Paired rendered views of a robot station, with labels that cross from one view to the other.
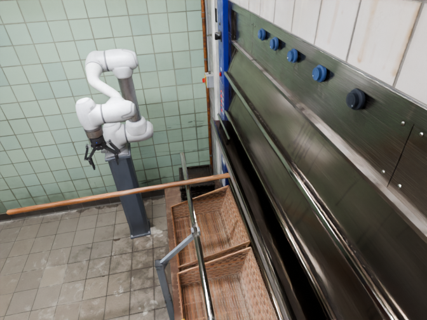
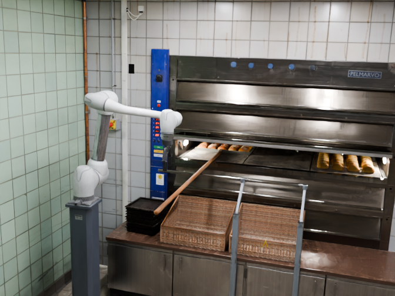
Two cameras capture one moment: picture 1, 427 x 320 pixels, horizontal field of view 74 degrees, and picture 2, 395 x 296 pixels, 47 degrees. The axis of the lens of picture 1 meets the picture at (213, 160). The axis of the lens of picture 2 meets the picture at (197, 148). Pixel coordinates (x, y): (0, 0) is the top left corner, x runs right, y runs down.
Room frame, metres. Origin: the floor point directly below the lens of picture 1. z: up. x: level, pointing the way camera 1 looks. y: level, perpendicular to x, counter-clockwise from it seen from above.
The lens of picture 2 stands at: (-0.20, 3.40, 2.16)
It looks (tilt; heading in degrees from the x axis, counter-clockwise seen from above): 12 degrees down; 296
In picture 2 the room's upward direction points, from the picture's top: 2 degrees clockwise
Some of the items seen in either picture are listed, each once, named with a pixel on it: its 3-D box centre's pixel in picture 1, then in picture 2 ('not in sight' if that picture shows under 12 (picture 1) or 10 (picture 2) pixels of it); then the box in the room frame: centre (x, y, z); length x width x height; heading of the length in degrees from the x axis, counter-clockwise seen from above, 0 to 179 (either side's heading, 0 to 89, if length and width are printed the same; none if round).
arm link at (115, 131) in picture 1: (114, 133); (84, 180); (1.99, 0.79, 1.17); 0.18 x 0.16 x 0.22; 101
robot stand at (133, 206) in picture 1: (130, 194); (85, 262); (1.99, 0.80, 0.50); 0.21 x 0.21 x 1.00; 13
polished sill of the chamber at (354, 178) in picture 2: not in sight; (274, 170); (0.83, -0.31, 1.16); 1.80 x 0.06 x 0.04; 9
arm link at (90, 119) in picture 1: (90, 112); (167, 120); (1.36, 0.63, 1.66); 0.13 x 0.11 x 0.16; 100
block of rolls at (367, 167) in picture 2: not in sight; (345, 160); (0.32, -0.81, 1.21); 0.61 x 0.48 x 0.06; 99
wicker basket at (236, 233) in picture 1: (206, 228); (200, 221); (1.35, 0.07, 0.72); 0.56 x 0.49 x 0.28; 10
